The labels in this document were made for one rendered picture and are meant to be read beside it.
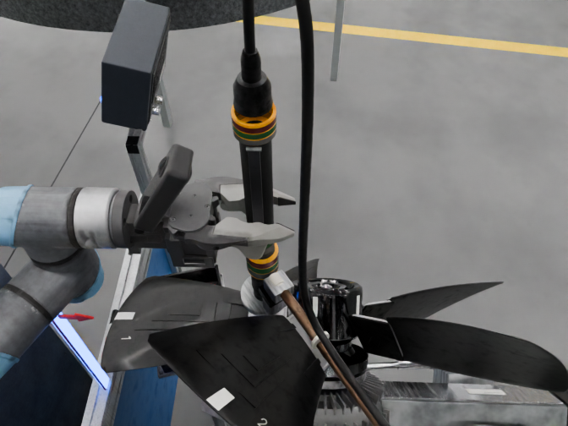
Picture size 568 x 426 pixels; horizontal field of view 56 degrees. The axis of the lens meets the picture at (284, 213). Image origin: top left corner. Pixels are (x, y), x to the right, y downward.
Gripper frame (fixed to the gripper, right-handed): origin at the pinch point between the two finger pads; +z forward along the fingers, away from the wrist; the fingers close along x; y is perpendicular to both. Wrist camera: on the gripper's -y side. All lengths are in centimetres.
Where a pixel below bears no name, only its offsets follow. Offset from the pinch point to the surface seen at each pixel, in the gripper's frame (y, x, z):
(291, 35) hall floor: 148, -251, -6
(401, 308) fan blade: 37.3, -7.4, 20.8
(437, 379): 43, 3, 27
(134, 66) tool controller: 24, -58, -35
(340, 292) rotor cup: 21.9, -1.9, 8.4
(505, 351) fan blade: 14.1, 10.2, 28.3
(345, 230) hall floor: 148, -104, 23
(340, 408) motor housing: 30.0, 13.1, 8.6
